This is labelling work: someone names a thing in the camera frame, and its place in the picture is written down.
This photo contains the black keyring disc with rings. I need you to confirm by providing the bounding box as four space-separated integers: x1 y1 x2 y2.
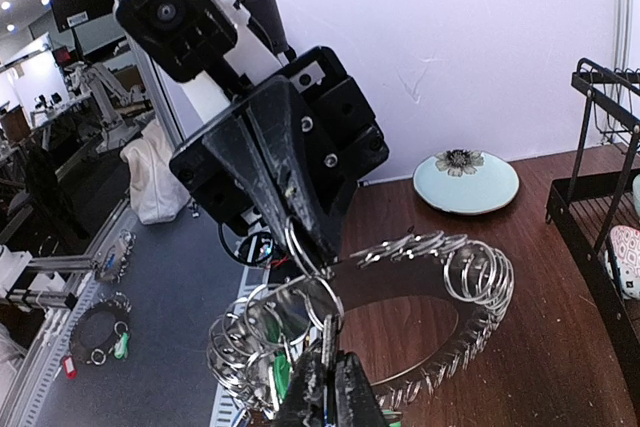
207 231 515 426

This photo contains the white bag on floor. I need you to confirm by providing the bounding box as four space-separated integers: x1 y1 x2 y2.
120 119 190 225

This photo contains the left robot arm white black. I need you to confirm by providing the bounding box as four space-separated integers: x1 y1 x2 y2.
170 0 389 265

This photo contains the silver key with black head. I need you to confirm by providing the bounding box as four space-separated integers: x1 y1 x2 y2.
321 315 341 370

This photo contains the pink patterned bowl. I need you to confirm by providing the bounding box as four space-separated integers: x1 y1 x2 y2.
605 225 639 300

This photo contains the left circuit board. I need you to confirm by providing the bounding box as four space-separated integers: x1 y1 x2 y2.
218 224 290 270

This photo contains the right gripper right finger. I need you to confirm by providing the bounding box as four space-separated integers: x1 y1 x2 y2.
335 351 388 427

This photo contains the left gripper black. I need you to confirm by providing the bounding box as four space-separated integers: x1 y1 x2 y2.
170 47 389 263

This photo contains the light teal plate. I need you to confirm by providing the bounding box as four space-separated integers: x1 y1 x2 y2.
413 149 520 216

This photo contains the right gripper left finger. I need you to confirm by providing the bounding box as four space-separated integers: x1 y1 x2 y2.
272 346 327 427

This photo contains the black wire dish rack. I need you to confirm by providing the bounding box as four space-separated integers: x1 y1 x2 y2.
546 58 639 410

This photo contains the left aluminium frame post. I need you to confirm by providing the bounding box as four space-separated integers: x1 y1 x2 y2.
126 34 185 148

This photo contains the green key tag on disc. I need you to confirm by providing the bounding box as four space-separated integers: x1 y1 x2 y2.
272 352 292 402

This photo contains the spare keyring disc on floor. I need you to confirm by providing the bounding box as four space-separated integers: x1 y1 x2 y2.
61 292 132 380

